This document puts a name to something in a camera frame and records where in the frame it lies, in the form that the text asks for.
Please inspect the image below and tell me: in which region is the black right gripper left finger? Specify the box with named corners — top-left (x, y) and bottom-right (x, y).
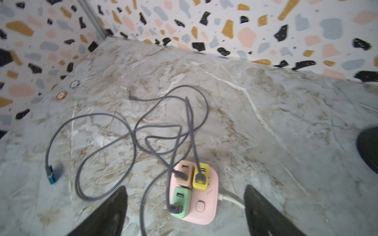
top-left (69, 186), bottom-right (128, 236)

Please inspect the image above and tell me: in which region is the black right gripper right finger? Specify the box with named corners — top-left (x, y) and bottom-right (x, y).
top-left (244, 185), bottom-right (305, 236)

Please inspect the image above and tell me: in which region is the blue mp3 player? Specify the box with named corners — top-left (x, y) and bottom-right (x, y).
top-left (45, 165), bottom-right (56, 184)

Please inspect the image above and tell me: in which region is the grey cable of yellow charger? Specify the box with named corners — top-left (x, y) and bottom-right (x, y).
top-left (138, 96), bottom-right (207, 236)

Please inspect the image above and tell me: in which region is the green USB charger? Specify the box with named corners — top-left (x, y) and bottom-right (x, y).
top-left (170, 187), bottom-right (192, 219)

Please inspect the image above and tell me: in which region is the yellow USB charger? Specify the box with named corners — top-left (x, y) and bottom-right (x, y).
top-left (192, 163), bottom-right (210, 192)

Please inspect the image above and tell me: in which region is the grey cable of pink charger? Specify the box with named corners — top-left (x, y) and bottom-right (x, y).
top-left (128, 85), bottom-right (210, 181)

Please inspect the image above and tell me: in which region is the pink USB charger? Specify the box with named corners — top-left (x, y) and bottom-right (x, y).
top-left (175, 160), bottom-right (194, 188)

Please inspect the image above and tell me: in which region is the grey cable of green charger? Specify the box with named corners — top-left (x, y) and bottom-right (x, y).
top-left (45, 113), bottom-right (184, 213)

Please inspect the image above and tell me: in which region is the pink power strip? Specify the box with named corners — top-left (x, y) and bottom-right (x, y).
top-left (169, 167), bottom-right (219, 225)

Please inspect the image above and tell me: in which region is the black microphone stand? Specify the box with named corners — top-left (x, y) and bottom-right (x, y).
top-left (356, 127), bottom-right (378, 174)

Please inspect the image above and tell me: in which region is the round sticker white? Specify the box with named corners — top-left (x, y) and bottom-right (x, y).
top-left (70, 80), bottom-right (80, 89)

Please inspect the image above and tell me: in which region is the white power strip cord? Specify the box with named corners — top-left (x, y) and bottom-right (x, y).
top-left (218, 190), bottom-right (246, 209)

